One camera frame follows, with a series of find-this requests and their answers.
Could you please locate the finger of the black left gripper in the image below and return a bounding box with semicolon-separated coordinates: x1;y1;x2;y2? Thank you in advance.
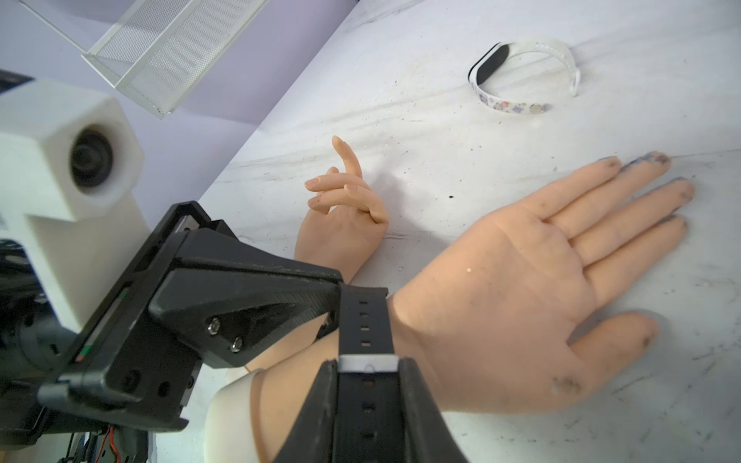
149;229;343;368

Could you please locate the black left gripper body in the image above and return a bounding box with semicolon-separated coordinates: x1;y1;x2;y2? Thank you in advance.
1;202;233;449

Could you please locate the mannequin hand with bent fingers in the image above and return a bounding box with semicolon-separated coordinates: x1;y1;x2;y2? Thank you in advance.
226;136;390;384

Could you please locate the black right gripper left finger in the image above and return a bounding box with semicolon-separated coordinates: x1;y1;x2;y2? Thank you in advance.
273;360;339;463

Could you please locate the mannequin hand with painted nails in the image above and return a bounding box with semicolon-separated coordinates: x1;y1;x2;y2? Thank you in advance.
203;151;696;463

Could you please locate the white mesh two-tier shelf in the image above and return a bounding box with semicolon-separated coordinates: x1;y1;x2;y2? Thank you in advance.
19;0;268;119

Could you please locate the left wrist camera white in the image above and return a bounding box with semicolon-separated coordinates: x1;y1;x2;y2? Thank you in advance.
1;79;150;333

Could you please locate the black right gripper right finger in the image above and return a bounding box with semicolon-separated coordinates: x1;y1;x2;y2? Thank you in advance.
399;358;467;463

